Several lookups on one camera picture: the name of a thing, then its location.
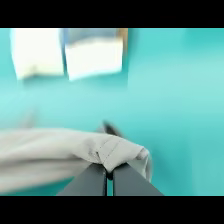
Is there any brown garment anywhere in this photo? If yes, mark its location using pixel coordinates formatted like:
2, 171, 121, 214
0, 127, 153, 195

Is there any blue garment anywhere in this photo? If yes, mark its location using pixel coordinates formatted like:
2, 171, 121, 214
62, 28, 120, 47

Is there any white garment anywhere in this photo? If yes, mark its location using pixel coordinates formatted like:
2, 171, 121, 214
64, 40, 124, 82

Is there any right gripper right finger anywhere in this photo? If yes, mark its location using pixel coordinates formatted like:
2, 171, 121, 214
111, 163, 165, 197

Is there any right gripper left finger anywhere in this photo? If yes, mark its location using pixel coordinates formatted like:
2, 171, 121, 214
57, 162, 108, 197

